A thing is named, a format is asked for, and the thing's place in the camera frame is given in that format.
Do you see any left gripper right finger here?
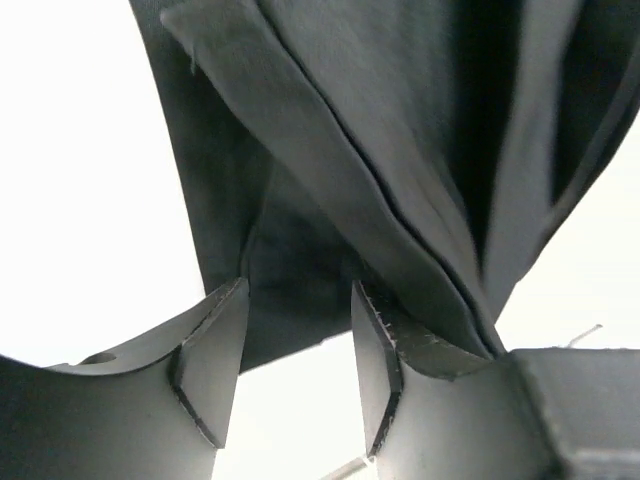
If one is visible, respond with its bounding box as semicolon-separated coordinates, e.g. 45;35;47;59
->
351;282;550;480

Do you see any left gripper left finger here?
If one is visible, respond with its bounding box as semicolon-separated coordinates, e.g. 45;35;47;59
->
1;278;249;479

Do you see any black pleated skirt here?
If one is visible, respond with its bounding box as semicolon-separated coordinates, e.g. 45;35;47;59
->
131;1;639;370

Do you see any aluminium front rail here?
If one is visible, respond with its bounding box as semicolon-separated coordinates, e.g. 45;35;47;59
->
321;456;378;480

